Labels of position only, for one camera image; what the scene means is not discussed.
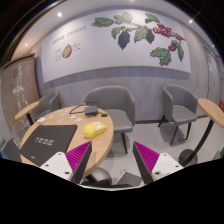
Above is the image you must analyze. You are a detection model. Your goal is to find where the grey armchair centre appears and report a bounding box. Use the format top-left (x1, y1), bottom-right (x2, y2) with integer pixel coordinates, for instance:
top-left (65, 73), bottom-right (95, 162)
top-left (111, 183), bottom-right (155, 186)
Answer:
top-left (81, 85), bottom-right (135, 152)

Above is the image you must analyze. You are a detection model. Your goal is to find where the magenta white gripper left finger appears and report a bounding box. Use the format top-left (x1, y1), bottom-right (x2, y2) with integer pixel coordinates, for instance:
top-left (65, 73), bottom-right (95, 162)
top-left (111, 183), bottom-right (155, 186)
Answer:
top-left (41, 141), bottom-right (92, 184)

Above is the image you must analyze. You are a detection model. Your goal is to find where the grey armchair left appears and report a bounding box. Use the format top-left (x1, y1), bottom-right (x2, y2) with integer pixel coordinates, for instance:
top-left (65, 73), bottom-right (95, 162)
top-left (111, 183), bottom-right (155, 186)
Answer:
top-left (34, 92), bottom-right (61, 119)

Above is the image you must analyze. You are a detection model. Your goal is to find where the round wooden table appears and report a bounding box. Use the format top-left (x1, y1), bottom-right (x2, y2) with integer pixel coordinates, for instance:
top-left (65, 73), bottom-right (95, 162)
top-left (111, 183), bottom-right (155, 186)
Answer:
top-left (19, 105), bottom-right (115, 179)
top-left (178, 98), bottom-right (224, 167)

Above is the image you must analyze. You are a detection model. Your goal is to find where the round wooden table right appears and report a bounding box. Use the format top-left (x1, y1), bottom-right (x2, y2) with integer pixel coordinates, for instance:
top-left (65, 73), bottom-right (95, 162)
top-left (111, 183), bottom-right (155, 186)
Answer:
top-left (178, 98), bottom-right (224, 167)

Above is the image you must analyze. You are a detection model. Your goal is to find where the cork notice board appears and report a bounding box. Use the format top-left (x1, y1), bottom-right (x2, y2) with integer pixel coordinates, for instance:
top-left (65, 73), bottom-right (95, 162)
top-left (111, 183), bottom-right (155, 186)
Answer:
top-left (1, 54), bottom-right (39, 145)

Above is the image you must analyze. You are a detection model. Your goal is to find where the yellow computer mouse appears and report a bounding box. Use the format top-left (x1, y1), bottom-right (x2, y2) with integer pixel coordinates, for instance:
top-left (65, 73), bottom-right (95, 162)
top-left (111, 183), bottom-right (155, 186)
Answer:
top-left (82, 122), bottom-right (107, 139)

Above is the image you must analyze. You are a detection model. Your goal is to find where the small white device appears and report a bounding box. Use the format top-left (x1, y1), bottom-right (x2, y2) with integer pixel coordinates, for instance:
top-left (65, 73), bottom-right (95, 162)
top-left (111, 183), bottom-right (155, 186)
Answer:
top-left (37, 117), bottom-right (46, 124)

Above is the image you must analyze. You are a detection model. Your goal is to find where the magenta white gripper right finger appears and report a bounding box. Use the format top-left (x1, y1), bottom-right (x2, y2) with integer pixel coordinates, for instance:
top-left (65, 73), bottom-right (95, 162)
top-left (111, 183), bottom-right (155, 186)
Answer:
top-left (133, 141), bottom-right (182, 184)

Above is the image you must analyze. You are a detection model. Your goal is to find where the grey armchair right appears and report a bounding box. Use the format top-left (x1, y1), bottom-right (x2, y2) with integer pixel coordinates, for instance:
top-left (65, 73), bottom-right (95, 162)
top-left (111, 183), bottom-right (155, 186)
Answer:
top-left (159, 84), bottom-right (198, 144)

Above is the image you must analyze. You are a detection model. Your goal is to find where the grey armchair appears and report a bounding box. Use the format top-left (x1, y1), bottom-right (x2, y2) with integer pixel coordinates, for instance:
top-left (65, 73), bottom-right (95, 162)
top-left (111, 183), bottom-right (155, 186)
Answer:
top-left (81, 85), bottom-right (135, 152)
top-left (159, 84), bottom-right (198, 144)
top-left (34, 92), bottom-right (61, 119)

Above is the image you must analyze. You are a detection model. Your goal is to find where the small black box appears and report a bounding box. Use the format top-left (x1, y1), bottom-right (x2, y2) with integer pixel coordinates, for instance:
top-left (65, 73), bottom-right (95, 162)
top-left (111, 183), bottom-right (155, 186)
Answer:
top-left (84, 106), bottom-right (98, 116)

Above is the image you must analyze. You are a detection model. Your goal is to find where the small wooden table left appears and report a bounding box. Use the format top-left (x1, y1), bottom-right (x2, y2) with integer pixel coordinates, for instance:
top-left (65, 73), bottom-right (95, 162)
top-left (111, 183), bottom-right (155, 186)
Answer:
top-left (14, 101), bottom-right (39, 125)

